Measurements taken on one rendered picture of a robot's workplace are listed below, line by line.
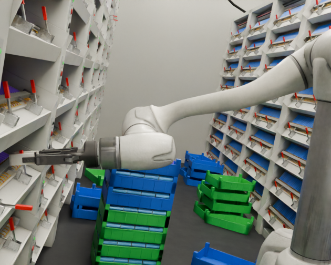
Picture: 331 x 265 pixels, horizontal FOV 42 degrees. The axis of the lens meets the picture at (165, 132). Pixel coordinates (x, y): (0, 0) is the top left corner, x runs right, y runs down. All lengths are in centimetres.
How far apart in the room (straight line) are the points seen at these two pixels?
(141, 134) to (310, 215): 48
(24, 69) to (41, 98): 10
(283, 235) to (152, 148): 45
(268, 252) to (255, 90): 45
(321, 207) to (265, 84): 34
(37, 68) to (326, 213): 90
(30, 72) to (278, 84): 73
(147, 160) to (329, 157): 46
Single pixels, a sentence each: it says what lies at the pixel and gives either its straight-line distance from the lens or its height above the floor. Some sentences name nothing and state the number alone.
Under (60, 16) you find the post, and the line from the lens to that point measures 138.
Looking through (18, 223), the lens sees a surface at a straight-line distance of 146.
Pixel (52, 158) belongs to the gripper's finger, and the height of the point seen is 64.
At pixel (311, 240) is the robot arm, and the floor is 59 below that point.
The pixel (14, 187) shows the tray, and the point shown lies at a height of 55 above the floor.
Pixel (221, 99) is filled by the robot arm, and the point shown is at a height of 87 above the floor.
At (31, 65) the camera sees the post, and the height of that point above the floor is 86.
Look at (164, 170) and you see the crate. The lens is 193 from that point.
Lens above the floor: 89
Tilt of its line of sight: 6 degrees down
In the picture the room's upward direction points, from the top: 11 degrees clockwise
